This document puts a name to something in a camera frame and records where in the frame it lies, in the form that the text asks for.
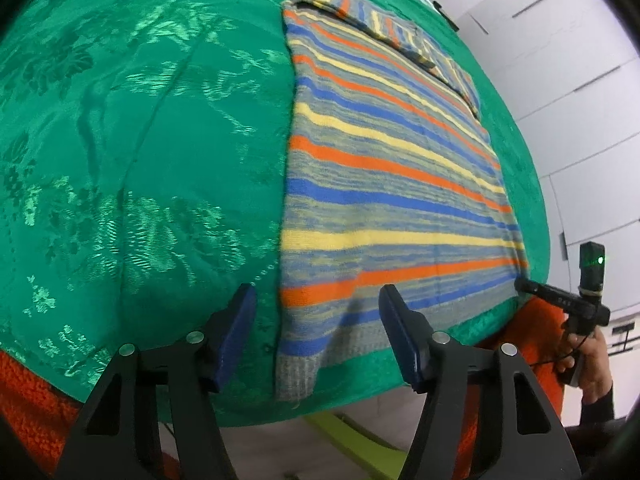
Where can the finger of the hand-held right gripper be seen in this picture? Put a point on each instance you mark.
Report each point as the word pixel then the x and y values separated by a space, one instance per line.
pixel 537 290

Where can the person's right forearm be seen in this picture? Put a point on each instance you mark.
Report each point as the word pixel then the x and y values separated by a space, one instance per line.
pixel 597 420

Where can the orange fleece blanket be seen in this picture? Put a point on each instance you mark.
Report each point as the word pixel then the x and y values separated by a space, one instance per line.
pixel 30 410

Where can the white wardrobe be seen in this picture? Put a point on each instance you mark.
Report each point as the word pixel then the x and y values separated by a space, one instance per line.
pixel 575 110

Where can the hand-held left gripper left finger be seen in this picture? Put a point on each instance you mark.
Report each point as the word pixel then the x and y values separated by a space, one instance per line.
pixel 235 340

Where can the green floral bedspread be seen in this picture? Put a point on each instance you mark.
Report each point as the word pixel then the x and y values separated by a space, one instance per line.
pixel 125 160

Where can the striped knit sweater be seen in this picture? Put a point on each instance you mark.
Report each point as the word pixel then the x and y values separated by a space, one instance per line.
pixel 390 170

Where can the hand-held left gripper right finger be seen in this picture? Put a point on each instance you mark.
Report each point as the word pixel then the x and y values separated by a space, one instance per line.
pixel 400 340

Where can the person's right hand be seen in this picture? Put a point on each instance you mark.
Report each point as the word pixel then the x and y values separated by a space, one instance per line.
pixel 595 365

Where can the lime green frame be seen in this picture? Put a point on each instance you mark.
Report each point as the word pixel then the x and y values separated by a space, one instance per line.
pixel 360 442

